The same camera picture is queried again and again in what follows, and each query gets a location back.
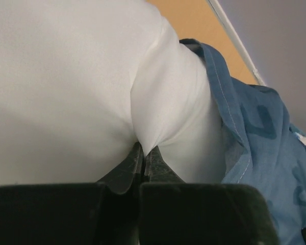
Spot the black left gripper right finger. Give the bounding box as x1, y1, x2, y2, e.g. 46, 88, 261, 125
139, 148, 279, 245

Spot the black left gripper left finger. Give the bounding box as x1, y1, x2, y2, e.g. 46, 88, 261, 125
0, 143, 143, 244

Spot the blue letter-print pillowcase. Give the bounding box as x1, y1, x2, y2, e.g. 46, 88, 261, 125
181, 39, 306, 244

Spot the white pillow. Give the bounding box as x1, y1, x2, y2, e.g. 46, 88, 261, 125
0, 1, 226, 185

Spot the blue houndstooth bear pillow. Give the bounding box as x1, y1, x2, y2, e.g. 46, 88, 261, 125
290, 124, 306, 146

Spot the aluminium front rail frame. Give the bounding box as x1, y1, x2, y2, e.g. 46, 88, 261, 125
207, 0, 267, 86

